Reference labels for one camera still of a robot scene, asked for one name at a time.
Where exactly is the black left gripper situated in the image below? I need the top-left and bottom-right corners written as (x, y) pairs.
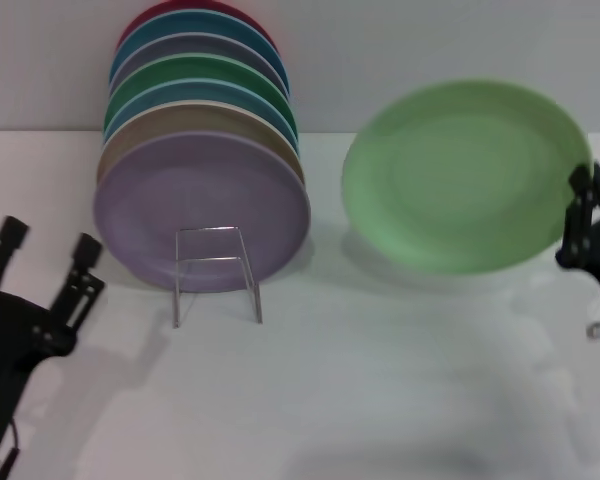
top-left (0, 215), bottom-right (106, 459)

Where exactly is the light green plate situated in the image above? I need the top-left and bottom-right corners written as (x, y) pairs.
top-left (340, 78), bottom-right (592, 276)

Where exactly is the tan plate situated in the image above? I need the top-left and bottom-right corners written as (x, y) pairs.
top-left (96, 99), bottom-right (306, 189)

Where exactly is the lavender plate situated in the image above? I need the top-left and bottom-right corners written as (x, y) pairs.
top-left (92, 130), bottom-right (312, 294)

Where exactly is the light blue plate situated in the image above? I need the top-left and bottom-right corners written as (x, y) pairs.
top-left (103, 77), bottom-right (300, 151)

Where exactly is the dark green plate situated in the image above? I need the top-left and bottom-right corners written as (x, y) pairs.
top-left (103, 52), bottom-right (297, 136)

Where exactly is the deep blue plate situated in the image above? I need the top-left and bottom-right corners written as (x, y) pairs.
top-left (108, 8), bottom-right (291, 96)

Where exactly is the grey purple plate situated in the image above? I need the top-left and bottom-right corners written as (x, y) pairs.
top-left (110, 33), bottom-right (289, 94)

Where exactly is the red plate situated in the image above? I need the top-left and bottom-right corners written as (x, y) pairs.
top-left (114, 0), bottom-right (279, 54)

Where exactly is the metal wire plate rack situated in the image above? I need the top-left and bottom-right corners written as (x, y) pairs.
top-left (172, 225), bottom-right (264, 330)

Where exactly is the left wrist cable with connector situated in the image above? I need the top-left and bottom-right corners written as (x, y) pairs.
top-left (0, 417), bottom-right (22, 474)

